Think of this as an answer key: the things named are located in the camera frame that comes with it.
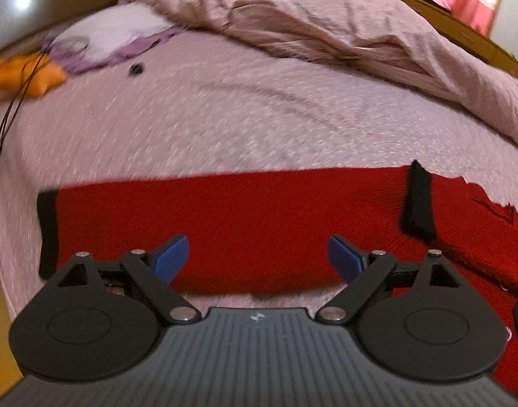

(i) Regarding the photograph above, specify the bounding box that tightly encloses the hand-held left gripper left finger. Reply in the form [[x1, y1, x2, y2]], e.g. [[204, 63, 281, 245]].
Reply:
[[47, 234, 199, 325]]

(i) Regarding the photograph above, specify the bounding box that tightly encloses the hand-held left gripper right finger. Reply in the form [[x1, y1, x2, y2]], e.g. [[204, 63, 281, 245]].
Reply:
[[315, 234, 469, 323]]

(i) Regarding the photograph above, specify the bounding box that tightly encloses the red knitted sweater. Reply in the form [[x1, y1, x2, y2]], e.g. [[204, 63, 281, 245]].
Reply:
[[37, 160, 518, 395]]

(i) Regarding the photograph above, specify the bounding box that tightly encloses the bed with pink sheet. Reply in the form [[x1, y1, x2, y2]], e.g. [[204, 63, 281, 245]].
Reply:
[[0, 30, 518, 318]]

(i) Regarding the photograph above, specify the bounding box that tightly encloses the orange plush toy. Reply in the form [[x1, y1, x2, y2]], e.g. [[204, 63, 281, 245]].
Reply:
[[0, 53, 69, 102]]

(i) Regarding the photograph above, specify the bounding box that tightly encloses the lilac frilled pillow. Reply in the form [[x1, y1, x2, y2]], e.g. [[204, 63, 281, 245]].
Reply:
[[42, 2, 187, 75]]

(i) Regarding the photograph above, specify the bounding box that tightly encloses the pink quilt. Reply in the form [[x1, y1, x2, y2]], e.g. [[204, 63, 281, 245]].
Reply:
[[119, 0, 518, 155]]

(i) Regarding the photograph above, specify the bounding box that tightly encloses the wooden cabinet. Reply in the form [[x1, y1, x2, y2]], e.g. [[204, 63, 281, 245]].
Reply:
[[395, 0, 518, 85]]

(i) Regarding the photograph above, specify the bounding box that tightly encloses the red and white curtain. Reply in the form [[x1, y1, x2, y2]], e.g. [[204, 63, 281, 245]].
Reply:
[[405, 0, 508, 37]]

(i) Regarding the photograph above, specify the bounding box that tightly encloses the wooden headboard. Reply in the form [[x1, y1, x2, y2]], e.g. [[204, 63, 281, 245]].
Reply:
[[0, 0, 149, 56]]

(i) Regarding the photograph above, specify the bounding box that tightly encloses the thin black cable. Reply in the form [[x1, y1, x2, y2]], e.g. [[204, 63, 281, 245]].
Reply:
[[0, 38, 90, 181]]

